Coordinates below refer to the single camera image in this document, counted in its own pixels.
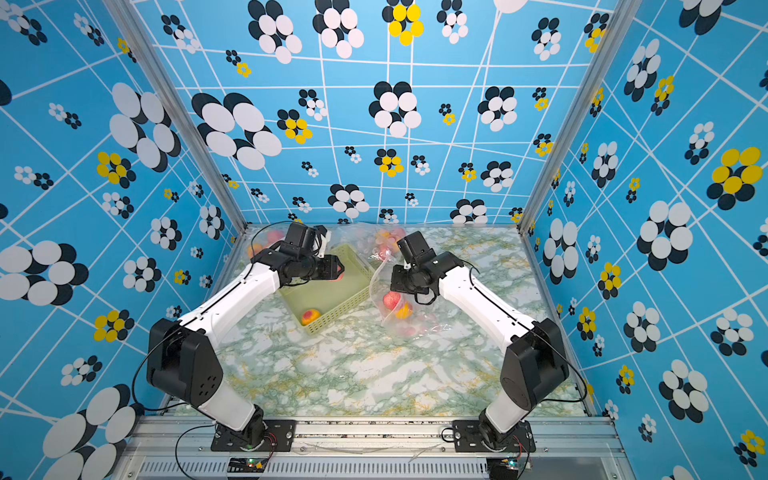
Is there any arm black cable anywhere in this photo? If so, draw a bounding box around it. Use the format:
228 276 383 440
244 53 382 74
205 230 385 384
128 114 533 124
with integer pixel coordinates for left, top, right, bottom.
461 254 588 404
248 220 292 253

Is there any black mounting plate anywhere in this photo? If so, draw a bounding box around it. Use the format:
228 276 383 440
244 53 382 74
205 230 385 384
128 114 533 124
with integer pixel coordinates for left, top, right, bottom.
443 419 537 454
210 419 297 453

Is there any clear zip-top bag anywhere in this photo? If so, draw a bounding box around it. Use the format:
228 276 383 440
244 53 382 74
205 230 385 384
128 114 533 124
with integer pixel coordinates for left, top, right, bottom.
246 224 287 257

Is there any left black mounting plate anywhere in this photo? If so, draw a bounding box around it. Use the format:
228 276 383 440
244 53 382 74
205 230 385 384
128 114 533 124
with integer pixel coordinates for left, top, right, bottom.
210 419 297 453

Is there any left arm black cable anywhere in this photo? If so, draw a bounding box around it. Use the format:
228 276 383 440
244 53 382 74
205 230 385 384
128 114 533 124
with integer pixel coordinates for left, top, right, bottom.
248 220 292 253

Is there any pale green plastic basket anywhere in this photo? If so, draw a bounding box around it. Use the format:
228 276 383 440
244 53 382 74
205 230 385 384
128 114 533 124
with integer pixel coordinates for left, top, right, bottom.
279 244 374 335

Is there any pink peach front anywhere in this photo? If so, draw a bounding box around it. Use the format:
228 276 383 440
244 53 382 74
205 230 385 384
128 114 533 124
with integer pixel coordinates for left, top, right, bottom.
382 291 401 311

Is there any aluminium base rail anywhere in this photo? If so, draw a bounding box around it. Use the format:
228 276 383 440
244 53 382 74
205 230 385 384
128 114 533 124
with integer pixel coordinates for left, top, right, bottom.
113 417 637 479

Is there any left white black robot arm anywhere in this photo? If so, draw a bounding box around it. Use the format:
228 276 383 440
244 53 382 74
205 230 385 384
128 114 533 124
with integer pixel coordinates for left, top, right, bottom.
146 222 345 447

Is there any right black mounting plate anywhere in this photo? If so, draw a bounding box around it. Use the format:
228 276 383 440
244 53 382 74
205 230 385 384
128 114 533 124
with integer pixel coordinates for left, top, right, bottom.
443 419 537 454

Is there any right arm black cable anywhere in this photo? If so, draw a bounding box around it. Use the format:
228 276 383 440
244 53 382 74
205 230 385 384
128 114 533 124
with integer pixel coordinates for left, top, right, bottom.
461 254 588 404

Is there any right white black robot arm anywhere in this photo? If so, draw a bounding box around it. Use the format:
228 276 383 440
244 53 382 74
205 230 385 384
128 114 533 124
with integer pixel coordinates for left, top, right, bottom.
391 231 570 451

